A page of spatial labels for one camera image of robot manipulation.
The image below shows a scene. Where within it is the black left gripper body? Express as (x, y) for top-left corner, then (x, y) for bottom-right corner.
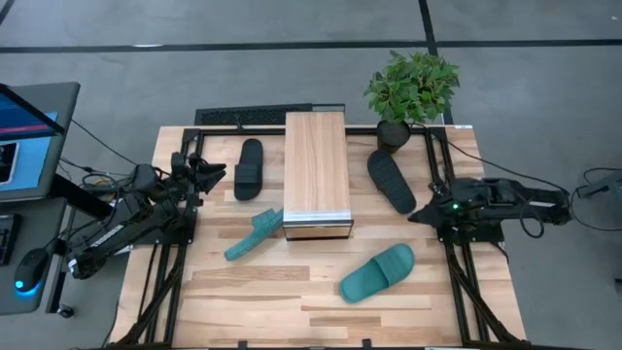
(169, 151), (205, 198)

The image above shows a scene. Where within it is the green slide sandal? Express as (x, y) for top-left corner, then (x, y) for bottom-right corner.
(224, 207), (285, 263)
(338, 242), (416, 305)

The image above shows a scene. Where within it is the black keyboard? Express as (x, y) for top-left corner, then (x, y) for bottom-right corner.
(0, 213), (21, 266)
(194, 103), (315, 126)

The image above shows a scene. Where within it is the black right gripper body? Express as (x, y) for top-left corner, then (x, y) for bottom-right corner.
(427, 178), (470, 229)

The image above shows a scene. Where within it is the black metal table frame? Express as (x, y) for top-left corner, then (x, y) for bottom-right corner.
(109, 124), (529, 350)

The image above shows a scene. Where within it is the grey side desk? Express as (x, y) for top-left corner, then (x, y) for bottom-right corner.
(0, 196), (69, 317)

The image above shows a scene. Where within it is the computer monitor with blue screen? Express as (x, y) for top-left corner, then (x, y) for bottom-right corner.
(0, 81), (82, 203)

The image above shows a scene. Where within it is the black slide sandal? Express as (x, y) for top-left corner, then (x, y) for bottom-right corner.
(233, 138), (264, 202)
(366, 149), (418, 216)

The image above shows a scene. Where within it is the grey floor device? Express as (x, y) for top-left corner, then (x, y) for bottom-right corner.
(576, 169), (622, 200)

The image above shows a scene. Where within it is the black floor cable loop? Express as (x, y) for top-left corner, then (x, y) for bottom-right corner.
(570, 167), (622, 232)

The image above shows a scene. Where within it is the thin black monitor cable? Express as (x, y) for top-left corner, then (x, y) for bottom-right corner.
(70, 119), (140, 166)

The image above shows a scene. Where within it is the green potted plant black pot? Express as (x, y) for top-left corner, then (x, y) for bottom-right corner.
(363, 50), (462, 155)

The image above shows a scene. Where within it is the wooden shelf with black frame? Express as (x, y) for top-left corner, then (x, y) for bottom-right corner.
(282, 111), (355, 242)

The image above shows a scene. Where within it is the cable bundle with yellow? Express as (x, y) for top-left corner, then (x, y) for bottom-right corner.
(80, 172), (122, 195)

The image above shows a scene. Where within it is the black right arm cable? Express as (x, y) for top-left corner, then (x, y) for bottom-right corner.
(412, 123), (572, 195)

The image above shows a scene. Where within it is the black computer mouse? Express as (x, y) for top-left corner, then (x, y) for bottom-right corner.
(13, 247), (50, 294)

